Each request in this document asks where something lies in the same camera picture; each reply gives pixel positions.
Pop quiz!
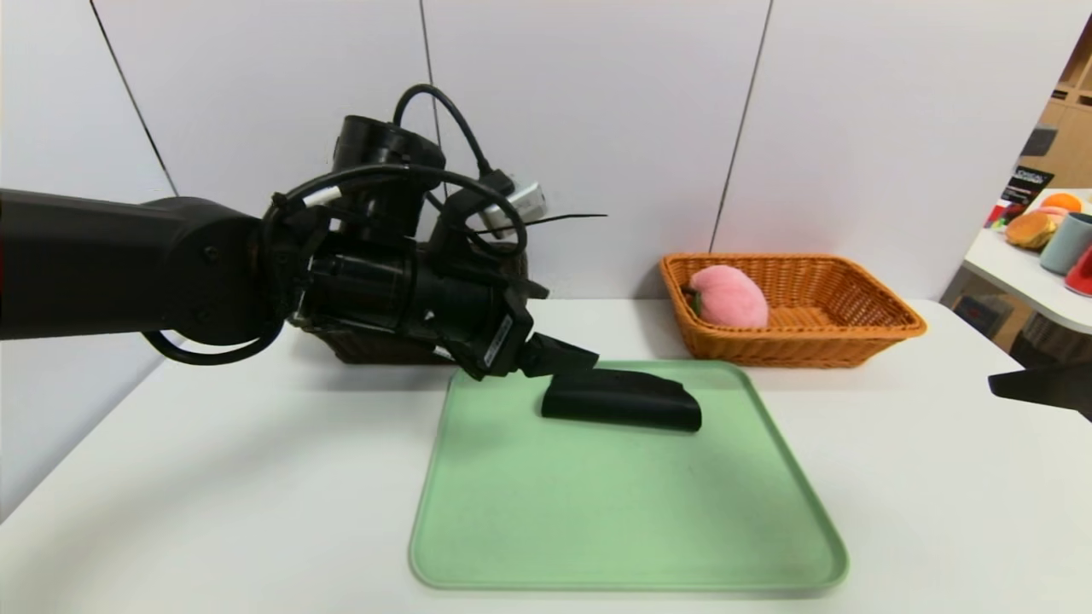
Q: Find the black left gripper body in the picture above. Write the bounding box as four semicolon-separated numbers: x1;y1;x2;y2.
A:
414;265;534;381

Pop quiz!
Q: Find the black soft pouch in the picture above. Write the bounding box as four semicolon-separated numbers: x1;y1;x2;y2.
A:
541;368;704;433

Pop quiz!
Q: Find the pink plush peach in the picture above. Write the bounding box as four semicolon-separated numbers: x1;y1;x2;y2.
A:
682;264;770;329

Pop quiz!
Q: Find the dark brown wicker basket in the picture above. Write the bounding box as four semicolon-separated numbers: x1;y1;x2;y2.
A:
299;241;530;366

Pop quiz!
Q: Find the orange wicker basket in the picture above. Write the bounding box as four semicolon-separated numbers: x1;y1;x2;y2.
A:
659;252;929;369

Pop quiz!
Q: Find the light green plastic tray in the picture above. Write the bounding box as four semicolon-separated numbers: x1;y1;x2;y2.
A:
408;358;851;593

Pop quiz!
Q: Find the white side table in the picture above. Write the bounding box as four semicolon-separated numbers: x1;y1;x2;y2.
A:
962;189;1092;335

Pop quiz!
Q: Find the toy burger bun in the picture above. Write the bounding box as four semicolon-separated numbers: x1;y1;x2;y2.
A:
1005;211;1059;251

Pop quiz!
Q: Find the black printed box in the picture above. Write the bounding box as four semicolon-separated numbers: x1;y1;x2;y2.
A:
985;166;1056;227

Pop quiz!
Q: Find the teal cup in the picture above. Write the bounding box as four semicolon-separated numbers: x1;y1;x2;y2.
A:
1039;213;1092;275

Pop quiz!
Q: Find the red container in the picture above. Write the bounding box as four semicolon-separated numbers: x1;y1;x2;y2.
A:
1065;246;1092;298

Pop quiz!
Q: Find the wooden shelf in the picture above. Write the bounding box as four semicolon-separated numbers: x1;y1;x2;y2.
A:
1019;17;1092;193

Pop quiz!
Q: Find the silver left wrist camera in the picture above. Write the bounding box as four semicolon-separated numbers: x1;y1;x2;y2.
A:
482;181;547;241

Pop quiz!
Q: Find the black left camera cable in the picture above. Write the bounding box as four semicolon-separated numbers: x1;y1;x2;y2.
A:
392;84;517;193

